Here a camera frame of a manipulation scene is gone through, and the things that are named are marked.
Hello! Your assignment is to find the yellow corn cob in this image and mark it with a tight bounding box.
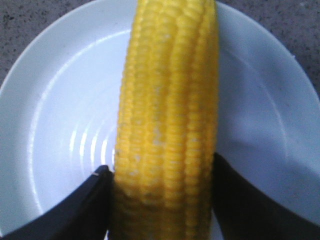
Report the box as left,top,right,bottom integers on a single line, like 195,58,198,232
108,0,219,240

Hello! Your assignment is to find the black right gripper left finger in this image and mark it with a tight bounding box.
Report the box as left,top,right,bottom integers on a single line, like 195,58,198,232
3,165,113,240

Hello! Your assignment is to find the light blue round plate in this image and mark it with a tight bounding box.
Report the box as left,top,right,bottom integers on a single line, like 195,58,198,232
0,0,320,235

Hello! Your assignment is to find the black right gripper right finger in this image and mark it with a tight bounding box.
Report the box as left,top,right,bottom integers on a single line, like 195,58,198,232
211,153,320,240

